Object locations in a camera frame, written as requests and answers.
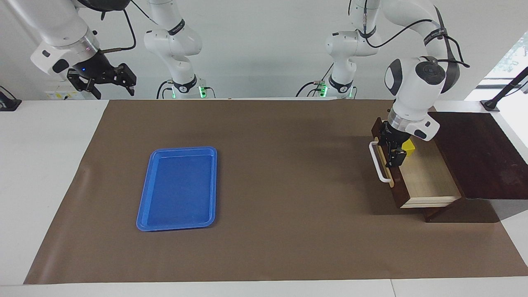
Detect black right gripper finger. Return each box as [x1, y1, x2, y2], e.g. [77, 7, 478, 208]
[118, 63, 137, 97]
[68, 74, 102, 100]

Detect wooden drawer with white handle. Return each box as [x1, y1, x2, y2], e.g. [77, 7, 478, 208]
[368, 117, 462, 210]

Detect black desk clamp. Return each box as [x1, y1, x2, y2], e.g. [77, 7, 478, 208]
[0, 86, 22, 112]

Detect dark wooden cabinet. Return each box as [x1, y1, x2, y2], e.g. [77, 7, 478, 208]
[417, 111, 528, 223]

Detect brown table mat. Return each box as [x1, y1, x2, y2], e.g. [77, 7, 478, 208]
[24, 99, 528, 285]

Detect black pole stand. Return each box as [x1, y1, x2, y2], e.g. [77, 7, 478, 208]
[481, 66, 528, 113]

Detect blue plastic tray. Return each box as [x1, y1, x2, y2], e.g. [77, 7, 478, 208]
[136, 146, 218, 231]

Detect bright window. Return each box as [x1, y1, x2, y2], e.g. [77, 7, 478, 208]
[485, 33, 528, 89]

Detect black right arm base cable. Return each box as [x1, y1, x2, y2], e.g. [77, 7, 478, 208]
[156, 80, 176, 99]

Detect black arm base cable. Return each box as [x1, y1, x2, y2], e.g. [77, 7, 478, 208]
[156, 80, 176, 99]
[295, 62, 331, 98]

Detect white wall socket box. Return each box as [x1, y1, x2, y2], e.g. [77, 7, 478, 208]
[45, 80, 85, 100]

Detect black left arm base cable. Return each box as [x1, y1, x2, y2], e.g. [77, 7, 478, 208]
[295, 62, 331, 98]

